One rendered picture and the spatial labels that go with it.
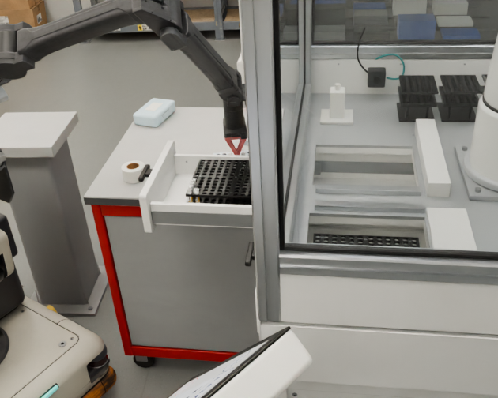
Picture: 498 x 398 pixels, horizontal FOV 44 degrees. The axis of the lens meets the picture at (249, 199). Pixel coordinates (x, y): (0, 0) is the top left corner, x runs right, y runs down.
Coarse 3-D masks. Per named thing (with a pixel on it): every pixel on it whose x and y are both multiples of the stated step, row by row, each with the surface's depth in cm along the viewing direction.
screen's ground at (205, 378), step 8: (232, 360) 77; (240, 360) 71; (216, 368) 82; (208, 376) 79; (216, 376) 73; (224, 376) 67; (192, 384) 84; (200, 384) 77; (216, 384) 66; (176, 392) 88; (192, 392) 74
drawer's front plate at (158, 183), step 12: (168, 144) 167; (168, 156) 164; (156, 168) 156; (168, 168) 165; (156, 180) 153; (168, 180) 165; (144, 192) 147; (156, 192) 154; (144, 204) 147; (144, 216) 149; (144, 228) 151
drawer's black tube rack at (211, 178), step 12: (204, 168) 161; (216, 168) 160; (228, 168) 160; (240, 168) 160; (204, 180) 156; (216, 180) 155; (228, 180) 155; (240, 180) 160; (204, 192) 151; (216, 192) 151; (228, 192) 150; (240, 192) 150; (228, 204) 152; (240, 204) 151
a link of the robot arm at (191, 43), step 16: (160, 32) 132; (176, 32) 132; (192, 32) 139; (176, 48) 137; (192, 48) 143; (208, 48) 147; (208, 64) 151; (224, 64) 157; (224, 80) 159; (240, 80) 168; (224, 96) 167; (240, 96) 168
